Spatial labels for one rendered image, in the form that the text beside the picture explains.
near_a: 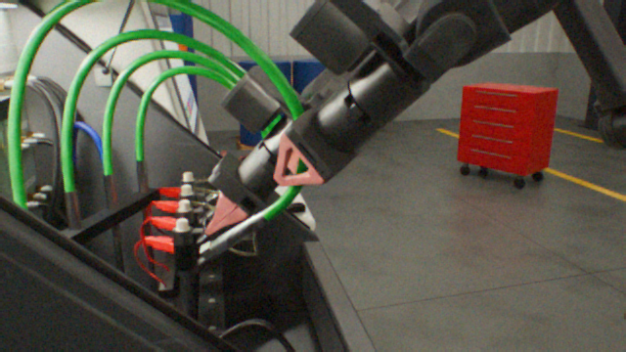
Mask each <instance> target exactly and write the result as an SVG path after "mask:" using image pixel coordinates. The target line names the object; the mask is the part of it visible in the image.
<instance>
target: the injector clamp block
mask: <svg viewBox="0 0 626 352"><path fill-rule="evenodd" d="M180 283H181V281H180V278H179V277H178V275H177V279H176V288H175V295H174V297H166V298H163V299H164V300H165V302H167V303H168V304H171V305H172V306H174V307H175V308H177V309H178V310H180V311H181V312H183V305H182V294H181V293H180ZM199 324H201V325H202V326H204V327H206V328H207V329H209V330H211V331H212V332H214V333H215V334H218V335H221V334H223V333H224V332H226V327H225V309H224V292H223V276H222V265H221V258H220V256H218V257H216V258H215V259H213V260H212V261H211V262H210V263H209V264H208V265H206V266H205V267H204V269H202V270H201V272H200V306H199Z"/></svg>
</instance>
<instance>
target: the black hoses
mask: <svg viewBox="0 0 626 352"><path fill-rule="evenodd" d="M44 81H46V82H48V84H49V85H51V86H53V87H54V88H55V89H57V90H58V91H59V92H60V93H61V94H62V95H63V97H64V98H65V100H67V95H68V93H67V92H66V91H65V90H64V89H63V88H62V87H61V86H60V85H59V83H57V82H56V81H55V80H53V79H52V78H50V77H47V76H36V78H30V79H28V80H27V84H26V87H27V88H30V89H31V90H32V91H34V92H35V93H36V94H37V95H38V96H39V97H40V98H41V100H42V101H43V102H44V104H45V106H46V108H47V111H48V113H49V116H50V120H51V126H52V133H53V142H52V141H51V140H49V139H37V144H38V145H39V144H47V145H49V146H50V147H52V148H53V149H54V170H53V183H52V193H51V199H50V202H46V201H43V202H38V207H39V208H40V207H48V208H49V211H48V217H47V222H46V223H47V224H49V225H50V226H52V227H53V228H55V229H57V230H59V228H60V227H61V226H66V225H68V220H67V217H66V214H67V207H66V202H65V203H64V199H65V193H64V191H65V190H66V189H65V180H64V171H63V155H62V148H61V147H60V133H59V126H58V120H57V116H56V113H55V109H54V107H52V105H51V103H50V101H49V99H48V98H47V97H46V95H45V94H44V93H43V92H42V91H41V90H40V89H39V88H38V87H37V86H35V85H34V84H36V85H38V86H40V87H41V88H43V89H44V90H45V91H46V92H47V93H48V94H49V95H50V96H51V97H53V98H54V99H55V101H56V103H57V104H58V107H59V110H60V115H61V122H62V132H63V121H64V113H65V107H64V104H63V102H62V100H61V98H60V97H59V96H58V94H57V93H56V92H55V91H54V90H53V89H52V88H51V87H49V86H48V85H46V84H45V82H44ZM72 162H73V161H72ZM73 175H74V184H75V185H76V182H77V177H78V172H77V168H76V166H75V164H74V162H73ZM63 203H64V206H63Z"/></svg>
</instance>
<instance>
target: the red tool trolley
mask: <svg viewBox="0 0 626 352"><path fill-rule="evenodd" d="M558 94H559V90H558V88H546V87H534V86H522V85H512V84H500V83H480V84H473V85H466V86H464V88H463V100H462V112H461V125H460V137H459V149H458V161H462V162H463V166H462V167H461V173H462V175H464V176H467V175H469V174H470V168H469V163H472V165H476V166H480V168H481V169H483V170H485V169H488V168H491V169H495V170H500V171H506V172H510V173H514V174H517V178H516V179H514V186H515V187H516V188H517V189H519V190H520V189H523V188H524V185H525V181H524V180H523V176H526V175H529V174H531V173H532V175H531V177H533V179H534V180H535V181H537V182H538V181H541V180H543V178H544V175H543V173H542V170H543V169H546V168H548V167H549V160H550V153H551V146H552V140H553V131H554V124H555V117H556V109H557V102H558Z"/></svg>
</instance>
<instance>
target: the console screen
mask: <svg viewBox="0 0 626 352"><path fill-rule="evenodd" d="M147 4H148V7H149V10H150V13H151V16H152V20H153V23H154V26H155V29H158V30H166V31H171V32H173V30H172V27H171V24H170V21H169V17H168V14H167V12H166V8H165V6H163V5H159V4H157V3H153V2H148V1H147ZM159 43H160V47H161V50H177V51H179V50H178V46H177V43H175V42H170V41H164V40H159ZM165 61H166V64H167V67H168V68H173V67H177V66H182V65H183V63H182V60H176V59H165ZM171 81H173V84H174V87H175V90H176V93H177V96H178V100H179V103H180V106H181V109H182V112H183V114H184V117H185V121H186V124H187V127H188V129H189V130H190V131H191V132H193V133H194V134H195V135H196V136H199V125H201V117H200V116H199V113H198V110H197V107H196V104H195V101H194V97H193V94H192V91H191V88H190V84H189V81H188V78H187V75H186V74H184V75H178V76H174V77H172V79H171Z"/></svg>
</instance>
